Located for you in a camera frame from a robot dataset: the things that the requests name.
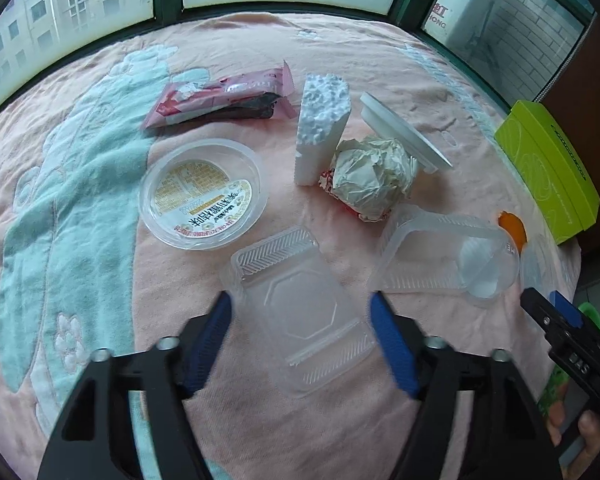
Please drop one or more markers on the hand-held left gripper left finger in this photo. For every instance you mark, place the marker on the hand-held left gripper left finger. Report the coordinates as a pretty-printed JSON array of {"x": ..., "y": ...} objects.
[{"x": 210, "y": 340}]

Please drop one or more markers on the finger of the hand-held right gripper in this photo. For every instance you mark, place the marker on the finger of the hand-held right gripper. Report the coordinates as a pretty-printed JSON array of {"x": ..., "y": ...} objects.
[
  {"x": 534, "y": 302},
  {"x": 566, "y": 311}
]

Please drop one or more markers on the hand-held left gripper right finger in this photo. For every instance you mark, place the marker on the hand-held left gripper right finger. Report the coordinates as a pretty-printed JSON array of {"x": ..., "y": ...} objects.
[{"x": 392, "y": 345}]

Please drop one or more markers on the clear plastic cup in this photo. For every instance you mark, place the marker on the clear plastic cup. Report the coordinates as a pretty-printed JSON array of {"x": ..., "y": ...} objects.
[{"x": 480, "y": 270}]

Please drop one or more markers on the clear container with orange cap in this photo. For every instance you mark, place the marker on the clear container with orange cap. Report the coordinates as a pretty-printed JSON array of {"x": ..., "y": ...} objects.
[{"x": 511, "y": 225}]

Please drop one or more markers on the deep clear plastic tray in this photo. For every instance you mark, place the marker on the deep clear plastic tray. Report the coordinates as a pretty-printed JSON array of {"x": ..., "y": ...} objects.
[{"x": 415, "y": 255}]

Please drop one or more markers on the round labelled plastic lid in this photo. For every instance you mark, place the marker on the round labelled plastic lid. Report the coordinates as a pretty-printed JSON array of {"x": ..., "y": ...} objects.
[{"x": 200, "y": 200}]

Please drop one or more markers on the paper ball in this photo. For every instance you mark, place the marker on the paper ball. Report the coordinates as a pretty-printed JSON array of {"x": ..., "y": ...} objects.
[{"x": 370, "y": 175}]

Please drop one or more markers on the white plastic lid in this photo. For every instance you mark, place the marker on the white plastic lid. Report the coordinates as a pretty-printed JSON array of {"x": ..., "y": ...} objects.
[{"x": 395, "y": 125}]

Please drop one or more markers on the white styrofoam block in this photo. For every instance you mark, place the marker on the white styrofoam block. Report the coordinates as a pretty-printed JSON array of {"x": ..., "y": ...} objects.
[{"x": 315, "y": 130}]

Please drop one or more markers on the pink snack wrapper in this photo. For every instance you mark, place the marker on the pink snack wrapper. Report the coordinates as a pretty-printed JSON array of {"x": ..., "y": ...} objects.
[{"x": 205, "y": 95}]

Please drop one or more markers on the person's right hand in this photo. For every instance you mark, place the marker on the person's right hand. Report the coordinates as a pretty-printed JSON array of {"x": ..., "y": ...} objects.
[{"x": 591, "y": 432}]

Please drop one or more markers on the lime green cardboard box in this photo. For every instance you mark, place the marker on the lime green cardboard box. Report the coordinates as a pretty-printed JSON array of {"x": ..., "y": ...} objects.
[{"x": 545, "y": 170}]

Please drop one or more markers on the white unit with red print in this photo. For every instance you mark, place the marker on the white unit with red print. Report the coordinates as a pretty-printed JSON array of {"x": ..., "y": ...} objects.
[{"x": 460, "y": 5}]

